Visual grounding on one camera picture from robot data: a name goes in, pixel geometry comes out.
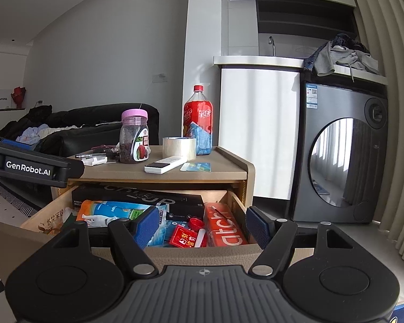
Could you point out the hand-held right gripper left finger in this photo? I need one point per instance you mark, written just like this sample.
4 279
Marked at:
147 226

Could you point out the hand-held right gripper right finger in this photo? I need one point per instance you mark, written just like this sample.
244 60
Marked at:
257 228

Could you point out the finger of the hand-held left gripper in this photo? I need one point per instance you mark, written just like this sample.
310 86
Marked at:
16 142

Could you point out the wooden drawer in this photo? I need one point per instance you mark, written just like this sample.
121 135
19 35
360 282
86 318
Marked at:
202 256

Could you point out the light clothes pile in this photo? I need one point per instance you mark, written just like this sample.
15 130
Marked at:
32 134

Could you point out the black jacket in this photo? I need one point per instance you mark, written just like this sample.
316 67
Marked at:
37 114

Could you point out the long black box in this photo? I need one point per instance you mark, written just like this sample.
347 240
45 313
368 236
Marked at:
128 197

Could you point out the orange box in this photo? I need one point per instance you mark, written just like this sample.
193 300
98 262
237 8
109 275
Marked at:
222 228

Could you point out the red packet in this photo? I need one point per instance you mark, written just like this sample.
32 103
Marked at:
183 237

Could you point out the patterned grey rug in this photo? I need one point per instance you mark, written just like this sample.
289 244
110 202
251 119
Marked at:
16 205

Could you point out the blue-orange snack packet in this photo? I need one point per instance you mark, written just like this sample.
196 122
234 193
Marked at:
104 213

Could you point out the red bouquet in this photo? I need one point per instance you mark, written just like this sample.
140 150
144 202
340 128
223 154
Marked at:
18 97

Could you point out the white printed box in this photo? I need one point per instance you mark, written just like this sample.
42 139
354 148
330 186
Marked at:
1 99

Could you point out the red bottle cap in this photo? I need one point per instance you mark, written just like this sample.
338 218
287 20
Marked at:
196 223

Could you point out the printed cardboard box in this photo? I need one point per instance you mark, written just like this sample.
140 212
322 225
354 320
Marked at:
54 217

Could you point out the beige wooden nightstand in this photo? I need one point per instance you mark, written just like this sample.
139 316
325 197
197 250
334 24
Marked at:
128 172

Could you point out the white remote control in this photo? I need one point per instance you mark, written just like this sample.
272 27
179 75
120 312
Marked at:
165 165

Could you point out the black pen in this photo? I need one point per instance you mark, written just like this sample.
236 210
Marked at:
89 155

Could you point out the black leather sofa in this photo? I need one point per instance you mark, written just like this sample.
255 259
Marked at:
87 134

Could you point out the blue white card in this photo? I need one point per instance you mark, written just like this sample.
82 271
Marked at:
196 167

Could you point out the clear tape roll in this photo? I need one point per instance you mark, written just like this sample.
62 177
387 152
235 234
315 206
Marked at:
180 148

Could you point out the pink lid plastic jar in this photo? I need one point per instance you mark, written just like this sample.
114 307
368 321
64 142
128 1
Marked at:
134 138

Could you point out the blue sponge packet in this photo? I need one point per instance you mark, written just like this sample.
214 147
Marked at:
203 139

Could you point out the white base cabinet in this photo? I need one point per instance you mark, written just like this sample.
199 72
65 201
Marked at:
256 124

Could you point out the red soda bottle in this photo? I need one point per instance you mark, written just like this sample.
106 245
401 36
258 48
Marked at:
198 111

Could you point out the grey washing machine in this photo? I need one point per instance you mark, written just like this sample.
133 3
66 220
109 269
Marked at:
323 107

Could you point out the blue white label sticker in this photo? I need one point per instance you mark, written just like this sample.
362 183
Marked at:
311 96

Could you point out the white countertop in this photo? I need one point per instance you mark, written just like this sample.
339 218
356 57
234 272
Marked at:
256 61

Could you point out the beige curtain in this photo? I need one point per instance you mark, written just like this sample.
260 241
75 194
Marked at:
400 141

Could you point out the chrome faucet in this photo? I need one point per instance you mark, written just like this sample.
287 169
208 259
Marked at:
272 43

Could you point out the grey clothes heap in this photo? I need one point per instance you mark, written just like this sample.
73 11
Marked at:
343 57

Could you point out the white wall socket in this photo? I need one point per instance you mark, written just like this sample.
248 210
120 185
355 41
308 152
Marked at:
160 78

